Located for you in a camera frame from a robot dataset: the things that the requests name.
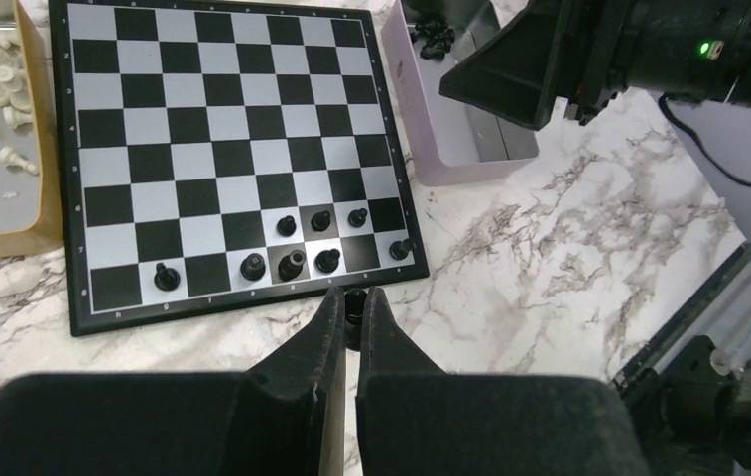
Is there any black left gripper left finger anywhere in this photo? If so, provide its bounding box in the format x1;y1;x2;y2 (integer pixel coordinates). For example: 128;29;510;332
0;288;346;475

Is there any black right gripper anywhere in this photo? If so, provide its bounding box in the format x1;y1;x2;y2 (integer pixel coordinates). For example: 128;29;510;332
439;0;751;131

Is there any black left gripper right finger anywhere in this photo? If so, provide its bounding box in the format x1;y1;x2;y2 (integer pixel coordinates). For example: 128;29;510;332
356;288;649;475

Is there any black chess piece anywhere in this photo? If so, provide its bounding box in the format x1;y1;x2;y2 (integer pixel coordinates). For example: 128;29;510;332
389;238;416;261
344;289;367;351

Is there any black chess king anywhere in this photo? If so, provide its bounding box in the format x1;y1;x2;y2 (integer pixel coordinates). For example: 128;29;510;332
277;249;306;282

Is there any black chess queen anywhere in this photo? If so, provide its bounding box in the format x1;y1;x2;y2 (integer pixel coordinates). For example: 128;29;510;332
239;253;267;282

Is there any black chess rook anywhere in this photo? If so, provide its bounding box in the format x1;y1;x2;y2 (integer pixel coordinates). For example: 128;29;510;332
314;248;341;274

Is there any black chess bishop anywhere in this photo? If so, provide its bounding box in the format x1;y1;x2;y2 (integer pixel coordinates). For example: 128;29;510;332
154;262;182;292

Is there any black chess pawn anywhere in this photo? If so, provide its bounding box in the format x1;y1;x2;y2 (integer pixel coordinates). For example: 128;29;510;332
347;208;369;228
311;210;332;232
276;215;298;237

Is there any pile of black chess pieces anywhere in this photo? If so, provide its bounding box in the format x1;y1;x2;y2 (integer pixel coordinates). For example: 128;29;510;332
410;17;455;60

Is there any white chess pawn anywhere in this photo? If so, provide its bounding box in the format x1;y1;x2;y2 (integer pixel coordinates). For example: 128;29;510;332
0;146;40;176

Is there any black and silver chessboard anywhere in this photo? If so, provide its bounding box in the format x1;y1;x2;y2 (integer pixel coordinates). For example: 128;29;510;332
49;1;429;337

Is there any pink tin box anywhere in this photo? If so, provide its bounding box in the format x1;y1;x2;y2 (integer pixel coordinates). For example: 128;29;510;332
381;1;539;186

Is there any black mounting rail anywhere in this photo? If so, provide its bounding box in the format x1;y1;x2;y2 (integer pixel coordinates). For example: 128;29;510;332
613;243;751;475

